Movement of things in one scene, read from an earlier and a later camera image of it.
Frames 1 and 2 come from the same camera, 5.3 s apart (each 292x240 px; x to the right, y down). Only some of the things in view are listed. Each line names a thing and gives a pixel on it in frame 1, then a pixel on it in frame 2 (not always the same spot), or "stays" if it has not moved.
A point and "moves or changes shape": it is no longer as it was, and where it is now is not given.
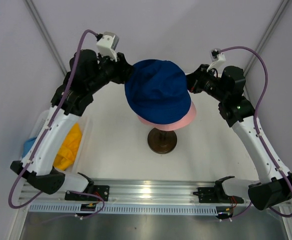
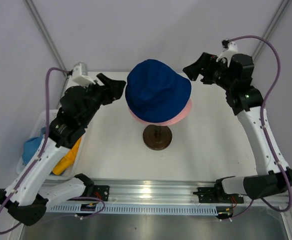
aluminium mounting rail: [136, 192] stays
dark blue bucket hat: [157, 91] moves or changes shape
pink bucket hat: [188, 118] moves or changes shape
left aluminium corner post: [59, 61] stays
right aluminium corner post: [277, 14] stays
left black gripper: [123, 69] → [111, 90]
